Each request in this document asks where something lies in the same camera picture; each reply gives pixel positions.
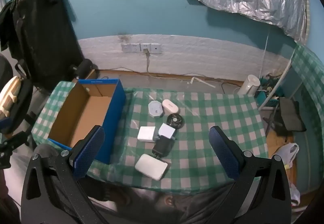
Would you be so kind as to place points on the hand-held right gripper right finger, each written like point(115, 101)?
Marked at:
point(225, 155)

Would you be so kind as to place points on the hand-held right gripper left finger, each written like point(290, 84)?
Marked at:
point(88, 153)

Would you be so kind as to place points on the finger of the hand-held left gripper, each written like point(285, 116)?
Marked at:
point(4, 125)
point(11, 146)

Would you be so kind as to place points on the blue cardboard box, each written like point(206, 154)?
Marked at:
point(83, 117)

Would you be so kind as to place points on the black round disc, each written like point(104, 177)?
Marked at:
point(175, 121)

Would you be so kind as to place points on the white cube charger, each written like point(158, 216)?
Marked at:
point(167, 130)

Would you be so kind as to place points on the black charger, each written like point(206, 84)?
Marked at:
point(162, 147)

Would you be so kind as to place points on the white power bank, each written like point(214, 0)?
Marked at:
point(151, 166)

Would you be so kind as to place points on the white oval case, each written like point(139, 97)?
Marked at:
point(170, 106)

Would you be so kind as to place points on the grey octagonal case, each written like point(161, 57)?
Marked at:
point(156, 109)

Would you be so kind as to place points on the green checked tablecloth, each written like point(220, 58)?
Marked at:
point(202, 143)

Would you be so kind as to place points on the white plastic bag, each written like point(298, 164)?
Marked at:
point(287, 154)

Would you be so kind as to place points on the teal crate with clutter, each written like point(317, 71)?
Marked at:
point(265, 94)

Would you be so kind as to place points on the white electric kettle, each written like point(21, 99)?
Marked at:
point(250, 84)

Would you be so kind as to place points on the white plastic strip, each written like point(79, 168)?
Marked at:
point(202, 81)

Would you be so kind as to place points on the dark fleece trousers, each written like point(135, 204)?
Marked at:
point(162, 206)

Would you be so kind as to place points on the black roller device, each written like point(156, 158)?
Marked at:
point(84, 67)

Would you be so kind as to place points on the black hanging jacket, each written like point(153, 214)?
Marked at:
point(43, 31)

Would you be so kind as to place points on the green checked cloth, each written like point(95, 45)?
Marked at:
point(308, 74)

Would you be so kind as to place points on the grey wall socket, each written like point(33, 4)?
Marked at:
point(136, 47)
point(156, 48)
point(145, 46)
point(126, 48)

